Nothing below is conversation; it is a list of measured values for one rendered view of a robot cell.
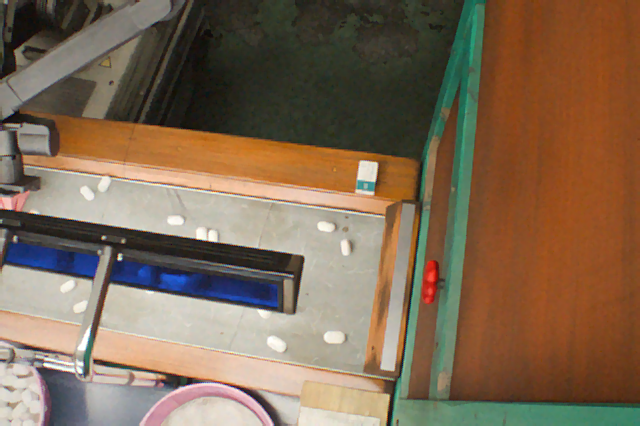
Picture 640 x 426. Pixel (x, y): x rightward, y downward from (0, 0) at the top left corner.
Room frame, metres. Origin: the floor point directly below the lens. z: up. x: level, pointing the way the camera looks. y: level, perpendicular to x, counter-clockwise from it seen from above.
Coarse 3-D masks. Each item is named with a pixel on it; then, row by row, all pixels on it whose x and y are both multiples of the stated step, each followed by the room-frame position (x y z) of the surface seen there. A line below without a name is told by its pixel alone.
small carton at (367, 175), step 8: (360, 168) 0.41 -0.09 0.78; (368, 168) 0.40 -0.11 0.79; (376, 168) 0.40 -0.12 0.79; (360, 176) 0.39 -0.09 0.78; (368, 176) 0.39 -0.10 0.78; (376, 176) 0.38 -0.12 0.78; (360, 184) 0.37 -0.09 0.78; (368, 184) 0.37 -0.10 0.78; (360, 192) 0.36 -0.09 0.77; (368, 192) 0.36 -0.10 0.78
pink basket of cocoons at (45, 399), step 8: (0, 344) 0.19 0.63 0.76; (8, 344) 0.19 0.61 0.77; (32, 368) 0.14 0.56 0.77; (40, 376) 0.13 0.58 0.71; (40, 384) 0.11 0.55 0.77; (40, 392) 0.09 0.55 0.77; (48, 392) 0.10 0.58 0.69; (40, 400) 0.08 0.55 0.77; (48, 400) 0.08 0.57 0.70; (40, 408) 0.07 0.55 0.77; (48, 408) 0.07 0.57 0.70; (40, 416) 0.05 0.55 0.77; (48, 416) 0.05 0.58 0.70; (40, 424) 0.04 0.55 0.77; (48, 424) 0.04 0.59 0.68
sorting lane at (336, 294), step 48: (48, 192) 0.49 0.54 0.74; (96, 192) 0.47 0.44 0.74; (144, 192) 0.45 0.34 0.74; (192, 192) 0.44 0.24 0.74; (240, 240) 0.32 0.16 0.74; (288, 240) 0.30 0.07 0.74; (336, 240) 0.29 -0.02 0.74; (0, 288) 0.31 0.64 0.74; (48, 288) 0.29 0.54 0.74; (336, 288) 0.20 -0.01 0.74; (144, 336) 0.17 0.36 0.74; (192, 336) 0.15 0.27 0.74; (240, 336) 0.14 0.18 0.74; (288, 336) 0.12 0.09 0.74
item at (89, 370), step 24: (0, 240) 0.26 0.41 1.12; (120, 240) 0.24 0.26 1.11; (0, 264) 0.23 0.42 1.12; (96, 288) 0.18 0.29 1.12; (96, 312) 0.15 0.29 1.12; (96, 336) 0.12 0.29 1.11; (0, 360) 0.12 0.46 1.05; (24, 360) 0.12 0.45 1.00; (48, 360) 0.12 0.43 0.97; (72, 360) 0.13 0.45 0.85; (96, 360) 0.14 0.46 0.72; (120, 384) 0.07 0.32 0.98; (144, 384) 0.07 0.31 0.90; (168, 384) 0.07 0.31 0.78
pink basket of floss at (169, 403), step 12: (204, 384) 0.06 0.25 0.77; (216, 384) 0.06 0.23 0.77; (168, 396) 0.05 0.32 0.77; (180, 396) 0.05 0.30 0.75; (192, 396) 0.05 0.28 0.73; (228, 396) 0.04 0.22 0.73; (240, 396) 0.03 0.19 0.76; (156, 408) 0.04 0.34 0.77; (168, 408) 0.03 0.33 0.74; (252, 408) 0.01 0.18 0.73; (144, 420) 0.02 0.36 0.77; (156, 420) 0.02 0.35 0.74; (264, 420) -0.01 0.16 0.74
